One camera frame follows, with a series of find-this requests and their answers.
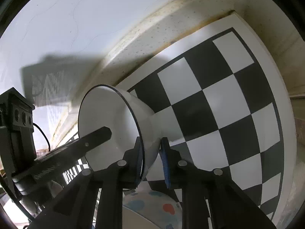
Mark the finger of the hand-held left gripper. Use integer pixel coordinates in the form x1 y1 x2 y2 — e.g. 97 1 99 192
61 127 112 160

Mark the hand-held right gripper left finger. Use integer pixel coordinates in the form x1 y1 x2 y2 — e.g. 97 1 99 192
26 136 146 229

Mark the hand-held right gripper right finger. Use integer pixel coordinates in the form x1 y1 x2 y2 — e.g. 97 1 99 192
160 137 277 229

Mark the white bowl dark rim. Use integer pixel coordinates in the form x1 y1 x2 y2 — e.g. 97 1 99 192
78 85 165 182

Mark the white bowl heart print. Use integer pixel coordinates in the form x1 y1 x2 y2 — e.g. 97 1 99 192
123 188 184 229

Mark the black white checkered mat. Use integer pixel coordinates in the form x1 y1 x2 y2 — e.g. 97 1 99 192
62 13 293 223

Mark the black cable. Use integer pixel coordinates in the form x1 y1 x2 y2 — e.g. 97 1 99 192
33 123 51 152

